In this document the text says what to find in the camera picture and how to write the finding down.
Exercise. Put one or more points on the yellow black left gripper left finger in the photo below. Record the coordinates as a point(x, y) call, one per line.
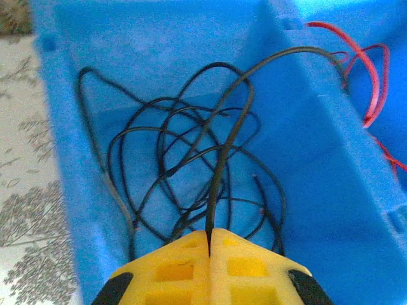
point(178, 273)

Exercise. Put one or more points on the blue three-compartment plastic bin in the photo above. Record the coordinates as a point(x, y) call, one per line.
point(318, 159)

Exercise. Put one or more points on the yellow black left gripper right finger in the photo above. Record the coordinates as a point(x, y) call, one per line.
point(248, 273)

